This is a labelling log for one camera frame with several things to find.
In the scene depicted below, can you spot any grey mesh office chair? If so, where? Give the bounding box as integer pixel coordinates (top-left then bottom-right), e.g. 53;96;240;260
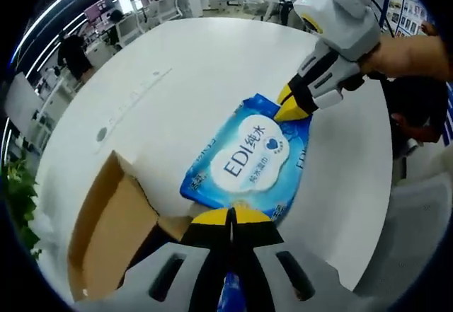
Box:
353;177;453;312

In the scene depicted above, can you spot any white office chair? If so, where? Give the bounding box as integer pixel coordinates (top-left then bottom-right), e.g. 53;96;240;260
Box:
116;16;142;46

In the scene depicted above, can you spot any green potted plant white pot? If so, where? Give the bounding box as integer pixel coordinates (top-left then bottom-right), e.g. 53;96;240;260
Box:
1;156;43;260

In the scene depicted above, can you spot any blue floral tissue pack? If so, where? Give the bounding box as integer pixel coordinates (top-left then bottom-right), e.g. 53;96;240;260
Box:
216;271;243;312

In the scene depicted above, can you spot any white table cable outlet strip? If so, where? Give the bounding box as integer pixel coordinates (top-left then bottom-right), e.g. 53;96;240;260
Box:
94;67;174;154

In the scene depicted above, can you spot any brown cardboard shoe box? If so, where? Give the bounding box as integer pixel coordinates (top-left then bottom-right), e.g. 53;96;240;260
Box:
67;149;199;302

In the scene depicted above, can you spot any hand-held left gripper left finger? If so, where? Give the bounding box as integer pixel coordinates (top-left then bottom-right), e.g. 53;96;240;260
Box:
72;207;234;312

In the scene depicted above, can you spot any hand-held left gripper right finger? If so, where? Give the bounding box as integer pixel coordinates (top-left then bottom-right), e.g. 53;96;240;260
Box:
231;207;376;312

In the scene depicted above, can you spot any blue framed wall poster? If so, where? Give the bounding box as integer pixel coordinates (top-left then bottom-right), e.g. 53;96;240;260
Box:
382;0;436;40

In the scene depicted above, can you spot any purple lit monitor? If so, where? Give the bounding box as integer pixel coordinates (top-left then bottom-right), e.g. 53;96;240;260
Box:
84;2;117;26

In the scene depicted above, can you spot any blue wet wipes soft packet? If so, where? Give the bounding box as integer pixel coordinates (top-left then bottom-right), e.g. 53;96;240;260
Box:
179;92;312;226

